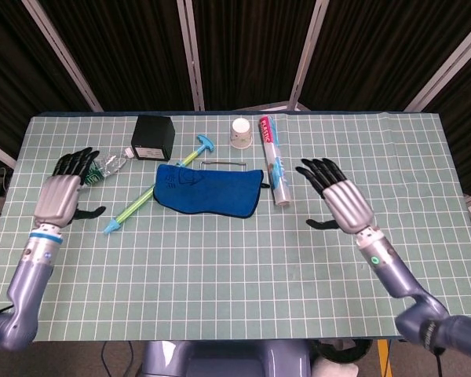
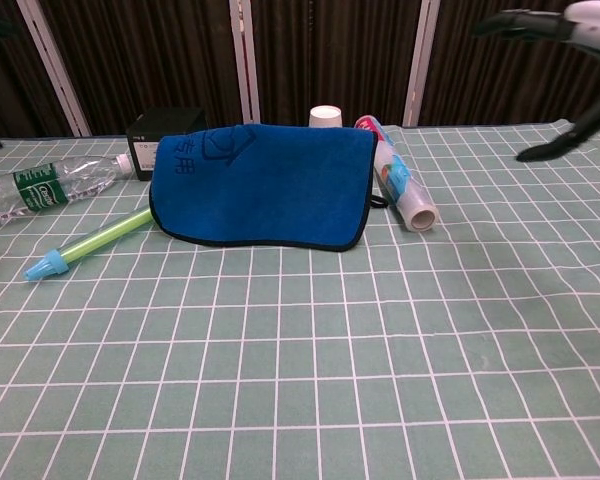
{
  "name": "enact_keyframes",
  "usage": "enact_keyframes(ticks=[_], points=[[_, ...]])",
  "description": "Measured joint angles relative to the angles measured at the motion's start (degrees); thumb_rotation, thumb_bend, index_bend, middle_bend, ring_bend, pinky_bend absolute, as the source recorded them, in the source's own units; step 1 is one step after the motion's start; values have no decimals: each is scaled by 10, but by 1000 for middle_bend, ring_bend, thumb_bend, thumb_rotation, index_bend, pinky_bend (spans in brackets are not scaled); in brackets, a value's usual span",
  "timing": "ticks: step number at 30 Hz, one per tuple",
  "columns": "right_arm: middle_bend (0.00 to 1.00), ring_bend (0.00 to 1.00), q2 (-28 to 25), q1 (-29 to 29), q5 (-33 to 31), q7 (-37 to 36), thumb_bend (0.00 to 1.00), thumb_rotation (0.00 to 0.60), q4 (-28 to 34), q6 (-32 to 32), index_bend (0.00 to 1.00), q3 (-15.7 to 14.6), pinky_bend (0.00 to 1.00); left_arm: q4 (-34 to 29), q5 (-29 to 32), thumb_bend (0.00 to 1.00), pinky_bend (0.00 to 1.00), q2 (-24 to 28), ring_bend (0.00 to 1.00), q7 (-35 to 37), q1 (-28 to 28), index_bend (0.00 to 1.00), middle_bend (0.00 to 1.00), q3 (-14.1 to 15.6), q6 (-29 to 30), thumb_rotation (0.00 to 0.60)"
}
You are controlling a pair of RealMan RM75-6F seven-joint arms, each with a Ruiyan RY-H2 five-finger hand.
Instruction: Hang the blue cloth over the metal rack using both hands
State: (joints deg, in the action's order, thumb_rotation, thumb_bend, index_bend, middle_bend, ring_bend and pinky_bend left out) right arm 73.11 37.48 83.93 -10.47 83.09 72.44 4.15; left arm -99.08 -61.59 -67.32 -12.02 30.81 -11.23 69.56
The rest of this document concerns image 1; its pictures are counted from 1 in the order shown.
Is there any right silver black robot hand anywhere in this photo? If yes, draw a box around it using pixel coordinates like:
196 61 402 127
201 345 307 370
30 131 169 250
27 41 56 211
295 157 376 236

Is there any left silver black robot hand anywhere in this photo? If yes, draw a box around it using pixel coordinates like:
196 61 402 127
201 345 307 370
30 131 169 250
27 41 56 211
33 147 108 229

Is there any blue microfiber towel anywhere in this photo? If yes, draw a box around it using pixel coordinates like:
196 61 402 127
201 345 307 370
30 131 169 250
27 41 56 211
152 163 270 219

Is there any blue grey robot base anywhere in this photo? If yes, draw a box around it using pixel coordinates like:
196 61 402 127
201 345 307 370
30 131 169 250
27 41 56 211
141 339 313 377

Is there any clear plastic water bottle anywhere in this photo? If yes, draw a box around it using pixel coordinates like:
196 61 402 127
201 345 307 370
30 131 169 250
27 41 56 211
80 147 135 186

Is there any green blue water pump tube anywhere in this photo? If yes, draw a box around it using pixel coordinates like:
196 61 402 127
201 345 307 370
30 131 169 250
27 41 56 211
103 134 217 236

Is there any plastic wrap roll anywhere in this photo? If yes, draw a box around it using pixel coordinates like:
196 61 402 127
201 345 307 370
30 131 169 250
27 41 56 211
257 115 293 207

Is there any black cardboard box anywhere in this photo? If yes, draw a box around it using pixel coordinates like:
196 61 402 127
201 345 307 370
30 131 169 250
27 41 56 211
130 115 177 163

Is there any white paper cup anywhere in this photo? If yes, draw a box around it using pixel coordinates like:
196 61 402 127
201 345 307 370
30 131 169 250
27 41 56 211
230 117 255 151

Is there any green checkered tablecloth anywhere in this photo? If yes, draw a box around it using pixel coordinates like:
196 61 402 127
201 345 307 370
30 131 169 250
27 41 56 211
0 112 471 342

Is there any black round bin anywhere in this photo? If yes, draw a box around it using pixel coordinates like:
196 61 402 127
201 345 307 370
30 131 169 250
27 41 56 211
317 339 374 364

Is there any wire stand with white feet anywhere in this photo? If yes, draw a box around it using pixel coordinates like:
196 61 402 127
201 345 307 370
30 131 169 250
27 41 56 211
199 159 249 173

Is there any grey partition post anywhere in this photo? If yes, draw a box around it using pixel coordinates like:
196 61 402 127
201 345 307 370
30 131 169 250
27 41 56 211
403 15 471 113
21 0 105 113
287 0 331 112
176 0 206 112

